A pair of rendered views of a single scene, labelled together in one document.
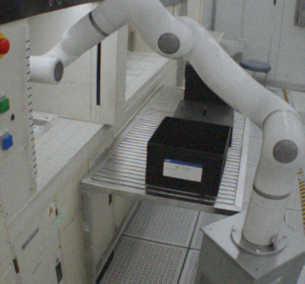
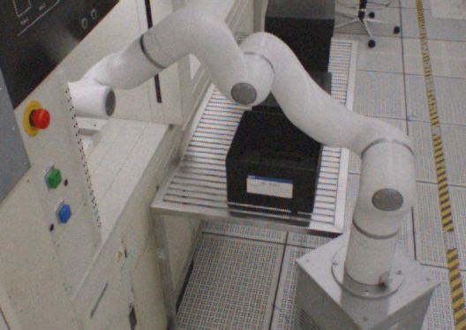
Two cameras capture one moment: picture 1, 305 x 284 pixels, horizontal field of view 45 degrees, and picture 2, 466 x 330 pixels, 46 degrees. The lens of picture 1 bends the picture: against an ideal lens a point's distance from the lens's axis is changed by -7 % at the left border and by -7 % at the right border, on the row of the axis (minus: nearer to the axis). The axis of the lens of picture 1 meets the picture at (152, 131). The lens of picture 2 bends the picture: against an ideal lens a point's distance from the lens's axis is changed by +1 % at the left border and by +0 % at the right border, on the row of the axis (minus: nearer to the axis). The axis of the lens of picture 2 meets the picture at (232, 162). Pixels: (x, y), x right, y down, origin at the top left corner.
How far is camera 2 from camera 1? 0.39 m
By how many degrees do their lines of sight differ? 14
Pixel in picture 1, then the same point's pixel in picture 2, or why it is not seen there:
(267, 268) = (378, 318)
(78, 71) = not seen: hidden behind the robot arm
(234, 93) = (324, 133)
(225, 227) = (324, 258)
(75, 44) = (129, 80)
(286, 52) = not seen: outside the picture
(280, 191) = (386, 231)
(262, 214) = (366, 253)
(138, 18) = (204, 55)
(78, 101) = (132, 98)
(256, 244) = (363, 283)
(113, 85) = (176, 79)
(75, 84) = not seen: hidden behind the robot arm
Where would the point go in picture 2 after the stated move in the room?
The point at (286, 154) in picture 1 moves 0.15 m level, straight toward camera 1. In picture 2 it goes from (388, 204) to (377, 253)
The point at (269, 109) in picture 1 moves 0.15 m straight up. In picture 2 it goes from (369, 138) to (379, 82)
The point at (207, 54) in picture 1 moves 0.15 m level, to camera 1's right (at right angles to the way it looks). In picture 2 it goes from (289, 86) to (358, 84)
